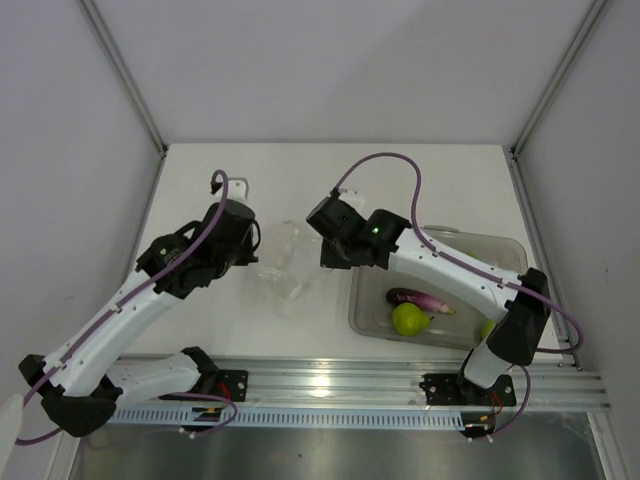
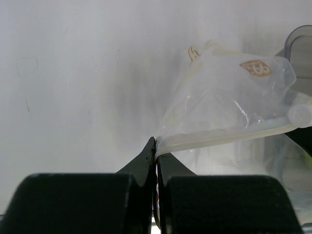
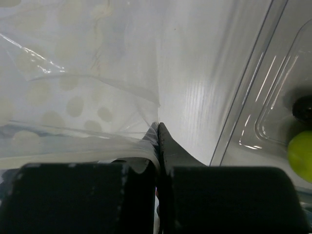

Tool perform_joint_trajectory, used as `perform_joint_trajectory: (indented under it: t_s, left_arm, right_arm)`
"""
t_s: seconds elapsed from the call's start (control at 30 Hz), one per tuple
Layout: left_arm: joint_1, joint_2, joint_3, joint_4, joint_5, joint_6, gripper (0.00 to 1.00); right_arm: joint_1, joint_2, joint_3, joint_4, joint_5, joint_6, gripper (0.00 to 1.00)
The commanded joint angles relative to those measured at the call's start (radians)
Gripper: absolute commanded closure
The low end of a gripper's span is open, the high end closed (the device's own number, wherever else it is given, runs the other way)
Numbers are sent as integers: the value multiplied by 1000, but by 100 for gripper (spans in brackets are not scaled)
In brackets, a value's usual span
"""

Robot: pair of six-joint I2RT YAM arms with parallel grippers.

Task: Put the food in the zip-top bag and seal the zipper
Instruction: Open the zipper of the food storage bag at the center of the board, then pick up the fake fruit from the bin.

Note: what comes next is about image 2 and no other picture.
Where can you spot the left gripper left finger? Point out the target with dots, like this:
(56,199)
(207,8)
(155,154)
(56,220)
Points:
(85,203)

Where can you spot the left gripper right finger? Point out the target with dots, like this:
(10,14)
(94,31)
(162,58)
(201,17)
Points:
(221,204)

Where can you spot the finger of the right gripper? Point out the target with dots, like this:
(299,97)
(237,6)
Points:
(303,137)

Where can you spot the polka dot zip top bag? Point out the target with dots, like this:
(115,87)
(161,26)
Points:
(223,96)

